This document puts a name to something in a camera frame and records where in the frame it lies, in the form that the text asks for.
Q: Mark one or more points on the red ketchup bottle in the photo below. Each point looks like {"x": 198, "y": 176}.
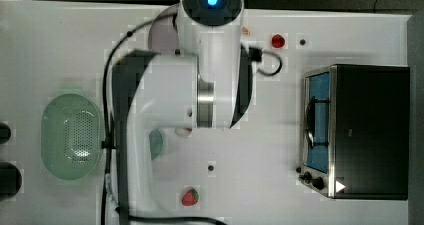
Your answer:
{"x": 183, "y": 132}

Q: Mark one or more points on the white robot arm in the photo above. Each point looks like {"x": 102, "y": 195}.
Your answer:
{"x": 207, "y": 85}

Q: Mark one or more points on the black toaster oven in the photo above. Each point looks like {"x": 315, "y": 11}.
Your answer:
{"x": 355, "y": 132}

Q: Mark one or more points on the orange slice toy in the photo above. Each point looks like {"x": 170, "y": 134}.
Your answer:
{"x": 245, "y": 31}

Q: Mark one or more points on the round grey plate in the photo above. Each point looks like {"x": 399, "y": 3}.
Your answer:
{"x": 162, "y": 36}

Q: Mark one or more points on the red toy strawberry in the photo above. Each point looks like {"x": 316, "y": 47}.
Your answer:
{"x": 278, "y": 41}

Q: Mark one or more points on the toy strawberry with leaves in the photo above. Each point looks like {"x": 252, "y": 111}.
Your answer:
{"x": 190, "y": 198}

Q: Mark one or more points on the green perforated colander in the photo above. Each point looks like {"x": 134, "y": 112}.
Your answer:
{"x": 71, "y": 132}

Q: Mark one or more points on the black round object upper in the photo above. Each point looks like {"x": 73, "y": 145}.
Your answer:
{"x": 5, "y": 133}

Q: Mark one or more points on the black round object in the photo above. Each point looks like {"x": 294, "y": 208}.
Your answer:
{"x": 10, "y": 180}
{"x": 5, "y": 133}

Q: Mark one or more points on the black round object lower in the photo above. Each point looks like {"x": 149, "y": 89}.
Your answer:
{"x": 10, "y": 180}

